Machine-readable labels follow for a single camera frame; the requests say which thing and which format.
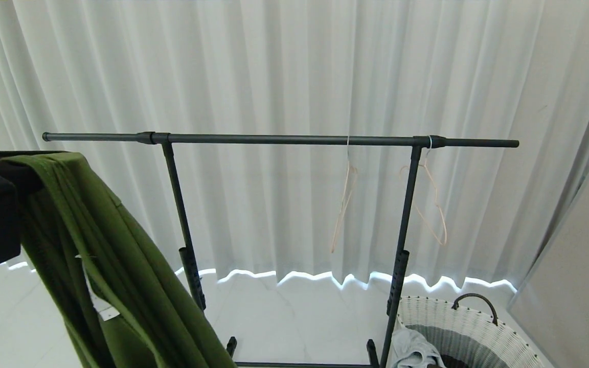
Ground black clothes rack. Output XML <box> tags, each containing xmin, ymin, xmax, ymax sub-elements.
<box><xmin>42</xmin><ymin>131</ymin><xmax>520</xmax><ymax>368</ymax></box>

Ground green long-sleeved shirt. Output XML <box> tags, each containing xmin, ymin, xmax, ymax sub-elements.
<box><xmin>0</xmin><ymin>152</ymin><xmax>236</xmax><ymax>368</ymax></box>

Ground white curtain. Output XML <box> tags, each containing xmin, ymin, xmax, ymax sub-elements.
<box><xmin>0</xmin><ymin>0</ymin><xmax>589</xmax><ymax>294</ymax></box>

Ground white laundry basket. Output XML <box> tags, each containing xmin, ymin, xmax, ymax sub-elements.
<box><xmin>394</xmin><ymin>293</ymin><xmax>546</xmax><ymax>368</ymax></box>

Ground pink clothes hanger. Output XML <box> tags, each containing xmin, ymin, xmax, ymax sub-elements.
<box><xmin>330</xmin><ymin>135</ymin><xmax>359</xmax><ymax>254</ymax></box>
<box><xmin>399</xmin><ymin>148</ymin><xmax>448</xmax><ymax>246</ymax></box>

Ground pale grey shorts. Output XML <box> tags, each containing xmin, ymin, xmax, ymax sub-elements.
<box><xmin>389</xmin><ymin>327</ymin><xmax>447</xmax><ymax>368</ymax></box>

